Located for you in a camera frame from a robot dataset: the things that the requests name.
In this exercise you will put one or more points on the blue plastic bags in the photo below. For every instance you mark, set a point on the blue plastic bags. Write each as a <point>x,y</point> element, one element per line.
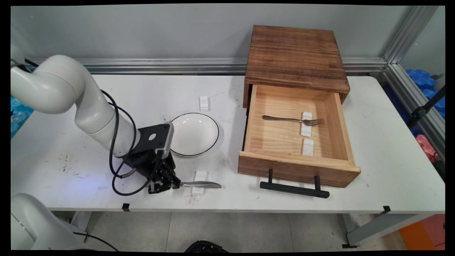
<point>421,78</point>

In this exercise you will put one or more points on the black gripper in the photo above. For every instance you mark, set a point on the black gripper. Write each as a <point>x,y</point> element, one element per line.
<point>149,161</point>

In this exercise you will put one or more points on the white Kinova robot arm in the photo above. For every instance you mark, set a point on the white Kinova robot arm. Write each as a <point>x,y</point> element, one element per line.
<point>53,85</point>

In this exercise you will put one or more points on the black tripod pole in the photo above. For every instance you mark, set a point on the black tripod pole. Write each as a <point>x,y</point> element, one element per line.
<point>426,106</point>

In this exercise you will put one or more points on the white cutlery rest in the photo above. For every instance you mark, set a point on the white cutlery rest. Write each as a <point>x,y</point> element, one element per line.
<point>199,177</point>
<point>308,147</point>
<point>306,131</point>
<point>204,104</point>

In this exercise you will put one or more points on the aluminium corner post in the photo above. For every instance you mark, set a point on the aluminium corner post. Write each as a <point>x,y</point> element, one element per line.
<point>408,35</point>

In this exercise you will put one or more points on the silver fork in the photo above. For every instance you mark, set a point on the silver fork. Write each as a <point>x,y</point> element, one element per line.
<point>280,118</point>

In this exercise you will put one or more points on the black round floor object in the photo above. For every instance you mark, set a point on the black round floor object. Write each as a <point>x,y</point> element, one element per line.
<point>206,247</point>

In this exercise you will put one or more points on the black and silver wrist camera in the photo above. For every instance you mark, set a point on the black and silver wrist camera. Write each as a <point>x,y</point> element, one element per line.
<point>145,141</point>

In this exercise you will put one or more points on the dark wooden drawer cabinet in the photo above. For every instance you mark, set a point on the dark wooden drawer cabinet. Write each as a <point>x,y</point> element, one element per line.
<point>295,53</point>

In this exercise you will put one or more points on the blue plastic sheet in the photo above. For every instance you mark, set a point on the blue plastic sheet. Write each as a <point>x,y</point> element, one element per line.
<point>19,113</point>

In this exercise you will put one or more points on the black table edge clip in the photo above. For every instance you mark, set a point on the black table edge clip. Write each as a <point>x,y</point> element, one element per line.
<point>386,209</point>
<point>126,207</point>

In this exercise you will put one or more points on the red plastic bag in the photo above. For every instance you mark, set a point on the red plastic bag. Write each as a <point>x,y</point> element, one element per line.
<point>426,145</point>

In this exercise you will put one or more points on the light wooden drawer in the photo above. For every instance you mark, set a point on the light wooden drawer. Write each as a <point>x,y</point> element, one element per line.
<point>284,167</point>

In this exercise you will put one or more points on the aluminium side rail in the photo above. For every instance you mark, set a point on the aluminium side rail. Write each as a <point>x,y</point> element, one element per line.
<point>416,103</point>

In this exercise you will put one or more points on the orange box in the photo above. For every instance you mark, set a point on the orange box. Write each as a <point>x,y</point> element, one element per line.
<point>423,233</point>

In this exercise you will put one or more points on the silver table knife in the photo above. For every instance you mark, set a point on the silver table knife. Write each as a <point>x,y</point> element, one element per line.
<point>202,184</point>

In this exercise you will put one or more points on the white plate with black rim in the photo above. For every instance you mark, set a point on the white plate with black rim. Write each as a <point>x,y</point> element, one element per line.
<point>195,135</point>

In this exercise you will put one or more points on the grey table leg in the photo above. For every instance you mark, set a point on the grey table leg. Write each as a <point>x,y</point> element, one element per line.
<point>384,227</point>
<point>82,222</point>

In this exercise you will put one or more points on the aluminium rear rail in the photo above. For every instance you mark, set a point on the aluminium rear rail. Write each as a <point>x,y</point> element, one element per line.
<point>160,65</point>

